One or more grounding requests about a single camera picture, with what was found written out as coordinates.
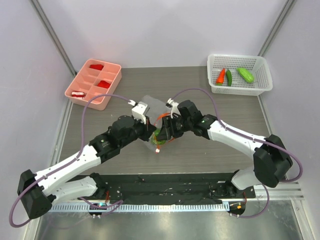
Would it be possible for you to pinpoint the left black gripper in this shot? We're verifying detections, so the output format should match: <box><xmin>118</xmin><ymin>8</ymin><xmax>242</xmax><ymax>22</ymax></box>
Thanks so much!
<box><xmin>119</xmin><ymin>114</ymin><xmax>157</xmax><ymax>148</ymax></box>

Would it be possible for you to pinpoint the green fake pepper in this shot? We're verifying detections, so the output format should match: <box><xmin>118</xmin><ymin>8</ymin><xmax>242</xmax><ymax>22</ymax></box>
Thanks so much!
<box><xmin>151</xmin><ymin>129</ymin><xmax>166</xmax><ymax>146</ymax></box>

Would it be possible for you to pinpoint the clear orange zip top bag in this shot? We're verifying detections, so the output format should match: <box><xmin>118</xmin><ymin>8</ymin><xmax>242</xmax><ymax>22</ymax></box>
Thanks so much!
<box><xmin>141</xmin><ymin>95</ymin><xmax>170</xmax><ymax>154</ymax></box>

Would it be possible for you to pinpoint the orange fake carrot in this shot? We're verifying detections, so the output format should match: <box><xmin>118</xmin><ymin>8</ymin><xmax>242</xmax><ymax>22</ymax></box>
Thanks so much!
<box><xmin>215</xmin><ymin>68</ymin><xmax>226</xmax><ymax>86</ymax></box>

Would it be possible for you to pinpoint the dark green fake chili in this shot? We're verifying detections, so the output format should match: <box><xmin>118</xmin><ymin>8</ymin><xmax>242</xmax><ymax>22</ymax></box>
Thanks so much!
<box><xmin>225</xmin><ymin>69</ymin><xmax>233</xmax><ymax>87</ymax></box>

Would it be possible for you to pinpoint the green fake pea pod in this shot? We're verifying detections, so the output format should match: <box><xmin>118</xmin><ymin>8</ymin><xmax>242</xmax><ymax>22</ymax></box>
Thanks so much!
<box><xmin>236</xmin><ymin>67</ymin><xmax>255</xmax><ymax>83</ymax></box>

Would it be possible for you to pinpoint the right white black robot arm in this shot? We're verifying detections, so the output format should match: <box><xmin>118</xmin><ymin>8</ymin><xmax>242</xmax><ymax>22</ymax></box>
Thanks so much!
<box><xmin>156</xmin><ymin>99</ymin><xmax>293</xmax><ymax>198</ymax></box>

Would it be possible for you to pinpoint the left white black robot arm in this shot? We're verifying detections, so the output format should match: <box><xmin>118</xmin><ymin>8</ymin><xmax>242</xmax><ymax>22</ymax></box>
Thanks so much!
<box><xmin>17</xmin><ymin>115</ymin><xmax>157</xmax><ymax>220</ymax></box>

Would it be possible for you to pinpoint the red fake food middle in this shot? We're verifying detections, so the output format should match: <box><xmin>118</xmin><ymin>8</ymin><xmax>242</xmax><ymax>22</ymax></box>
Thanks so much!
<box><xmin>97</xmin><ymin>80</ymin><xmax>111</xmax><ymax>89</ymax></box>

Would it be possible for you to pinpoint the red fake food top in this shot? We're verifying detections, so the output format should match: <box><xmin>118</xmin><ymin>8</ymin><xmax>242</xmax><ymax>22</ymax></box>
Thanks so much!
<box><xmin>89</xmin><ymin>64</ymin><xmax>104</xmax><ymax>71</ymax></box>

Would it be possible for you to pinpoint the red white fake food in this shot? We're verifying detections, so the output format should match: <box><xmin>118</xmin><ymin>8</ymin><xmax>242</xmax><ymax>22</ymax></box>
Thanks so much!
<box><xmin>71</xmin><ymin>91</ymin><xmax>86</xmax><ymax>99</ymax></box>

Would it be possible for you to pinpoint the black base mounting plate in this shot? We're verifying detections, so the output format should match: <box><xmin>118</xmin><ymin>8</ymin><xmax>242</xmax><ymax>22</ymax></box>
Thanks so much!
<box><xmin>69</xmin><ymin>172</ymin><xmax>256</xmax><ymax>206</ymax></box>

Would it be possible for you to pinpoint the pink compartment tray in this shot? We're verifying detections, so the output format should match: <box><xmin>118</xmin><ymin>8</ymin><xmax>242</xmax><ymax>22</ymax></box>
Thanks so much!
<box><xmin>64</xmin><ymin>59</ymin><xmax>122</xmax><ymax>106</ymax></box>

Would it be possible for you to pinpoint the white perforated plastic basket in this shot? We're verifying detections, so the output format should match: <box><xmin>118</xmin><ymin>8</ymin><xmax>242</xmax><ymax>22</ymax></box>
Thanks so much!
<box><xmin>207</xmin><ymin>54</ymin><xmax>273</xmax><ymax>96</ymax></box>

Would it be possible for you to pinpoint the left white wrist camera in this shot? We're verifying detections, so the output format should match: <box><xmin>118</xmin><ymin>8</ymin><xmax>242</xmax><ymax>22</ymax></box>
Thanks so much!
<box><xmin>128</xmin><ymin>99</ymin><xmax>150</xmax><ymax>125</ymax></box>

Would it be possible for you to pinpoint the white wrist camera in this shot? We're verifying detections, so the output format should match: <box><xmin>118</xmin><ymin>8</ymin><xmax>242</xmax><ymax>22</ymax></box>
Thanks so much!
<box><xmin>166</xmin><ymin>98</ymin><xmax>180</xmax><ymax>119</ymax></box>
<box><xmin>128</xmin><ymin>99</ymin><xmax>150</xmax><ymax>125</ymax></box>

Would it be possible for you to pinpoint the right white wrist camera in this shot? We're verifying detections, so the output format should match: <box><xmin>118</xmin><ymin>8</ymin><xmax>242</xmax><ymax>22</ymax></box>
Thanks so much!
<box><xmin>166</xmin><ymin>98</ymin><xmax>180</xmax><ymax>119</ymax></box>

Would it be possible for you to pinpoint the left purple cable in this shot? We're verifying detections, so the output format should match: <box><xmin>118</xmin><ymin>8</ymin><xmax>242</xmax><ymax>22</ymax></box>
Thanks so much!
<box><xmin>8</xmin><ymin>93</ymin><xmax>137</xmax><ymax>228</ymax></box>

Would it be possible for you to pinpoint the white slotted cable duct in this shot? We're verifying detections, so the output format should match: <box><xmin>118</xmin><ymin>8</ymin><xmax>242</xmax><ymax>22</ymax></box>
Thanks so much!
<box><xmin>49</xmin><ymin>201</ymin><xmax>230</xmax><ymax>214</ymax></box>

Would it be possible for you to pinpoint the aluminium frame rail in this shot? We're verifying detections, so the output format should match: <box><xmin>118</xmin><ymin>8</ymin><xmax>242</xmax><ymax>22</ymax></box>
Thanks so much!
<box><xmin>31</xmin><ymin>179</ymin><xmax>305</xmax><ymax>202</ymax></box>

